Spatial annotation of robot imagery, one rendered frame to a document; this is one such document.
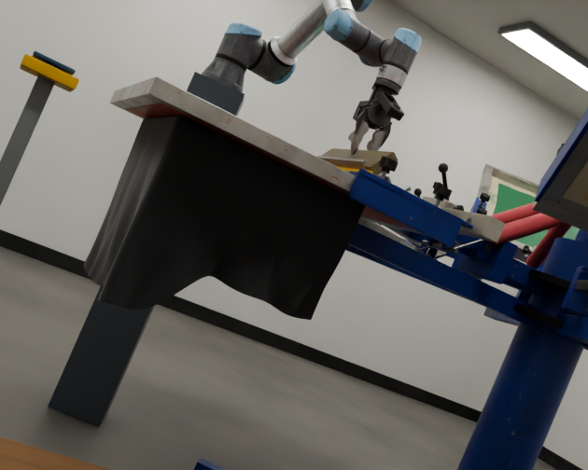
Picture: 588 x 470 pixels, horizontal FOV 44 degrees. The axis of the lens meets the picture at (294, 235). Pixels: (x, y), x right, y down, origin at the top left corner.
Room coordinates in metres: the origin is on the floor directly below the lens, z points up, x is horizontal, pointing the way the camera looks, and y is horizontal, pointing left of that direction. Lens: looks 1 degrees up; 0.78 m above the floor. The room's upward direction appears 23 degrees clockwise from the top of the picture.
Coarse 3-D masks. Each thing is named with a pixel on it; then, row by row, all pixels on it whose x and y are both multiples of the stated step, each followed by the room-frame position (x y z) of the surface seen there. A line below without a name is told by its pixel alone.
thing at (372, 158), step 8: (328, 152) 2.09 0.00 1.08; (336, 152) 2.04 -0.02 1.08; (344, 152) 2.00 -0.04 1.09; (360, 152) 1.92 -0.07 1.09; (368, 152) 1.88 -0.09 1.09; (376, 152) 1.84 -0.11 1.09; (384, 152) 1.81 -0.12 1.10; (392, 152) 1.78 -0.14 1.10; (368, 160) 1.82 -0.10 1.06; (376, 160) 1.78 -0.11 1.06; (368, 168) 1.78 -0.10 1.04; (376, 168) 1.77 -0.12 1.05
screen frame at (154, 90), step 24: (120, 96) 1.81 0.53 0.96; (144, 96) 1.51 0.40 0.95; (168, 96) 1.45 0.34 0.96; (192, 96) 1.47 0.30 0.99; (216, 120) 1.50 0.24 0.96; (240, 120) 1.51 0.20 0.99; (264, 144) 1.54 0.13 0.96; (288, 144) 1.56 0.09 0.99; (312, 168) 1.59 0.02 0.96; (336, 168) 1.61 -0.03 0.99; (360, 216) 2.12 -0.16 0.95
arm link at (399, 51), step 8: (400, 32) 1.94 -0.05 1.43; (408, 32) 1.93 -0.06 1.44; (392, 40) 1.95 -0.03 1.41; (400, 40) 1.93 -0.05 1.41; (408, 40) 1.93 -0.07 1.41; (416, 40) 1.94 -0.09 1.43; (384, 48) 1.97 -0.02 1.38; (392, 48) 1.94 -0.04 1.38; (400, 48) 1.93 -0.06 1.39; (408, 48) 1.93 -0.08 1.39; (416, 48) 1.94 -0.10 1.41; (384, 56) 1.98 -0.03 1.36; (392, 56) 1.93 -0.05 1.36; (400, 56) 1.93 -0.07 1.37; (408, 56) 1.93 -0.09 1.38; (392, 64) 1.93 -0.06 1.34; (400, 64) 1.93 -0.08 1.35; (408, 64) 1.94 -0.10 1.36; (408, 72) 1.95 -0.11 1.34
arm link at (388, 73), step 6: (384, 66) 1.94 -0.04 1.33; (390, 66) 1.93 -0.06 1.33; (384, 72) 1.94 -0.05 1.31; (390, 72) 1.93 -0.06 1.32; (396, 72) 1.93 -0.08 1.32; (402, 72) 1.93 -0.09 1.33; (378, 78) 1.96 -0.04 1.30; (384, 78) 1.93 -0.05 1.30; (390, 78) 1.93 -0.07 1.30; (396, 78) 1.93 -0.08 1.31; (402, 78) 1.94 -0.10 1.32; (396, 84) 1.94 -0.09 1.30; (402, 84) 1.95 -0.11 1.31
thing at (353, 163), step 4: (316, 156) 2.06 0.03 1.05; (320, 156) 2.04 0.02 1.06; (328, 160) 1.99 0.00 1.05; (332, 160) 1.96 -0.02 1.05; (336, 160) 1.93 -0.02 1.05; (340, 160) 1.91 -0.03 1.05; (344, 160) 1.88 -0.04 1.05; (348, 160) 1.86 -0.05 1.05; (352, 160) 1.84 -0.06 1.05; (356, 160) 1.82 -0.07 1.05; (360, 160) 1.80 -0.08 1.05; (364, 160) 1.79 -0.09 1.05; (332, 164) 1.97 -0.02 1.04; (336, 164) 1.95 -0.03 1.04; (340, 164) 1.92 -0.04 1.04; (344, 164) 1.90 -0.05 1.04; (348, 164) 1.87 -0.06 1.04; (352, 164) 1.85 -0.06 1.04; (356, 164) 1.83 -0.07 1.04; (360, 164) 1.80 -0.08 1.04; (364, 164) 1.79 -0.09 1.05; (352, 168) 1.87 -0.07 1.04; (356, 168) 1.85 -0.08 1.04; (364, 168) 1.80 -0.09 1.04
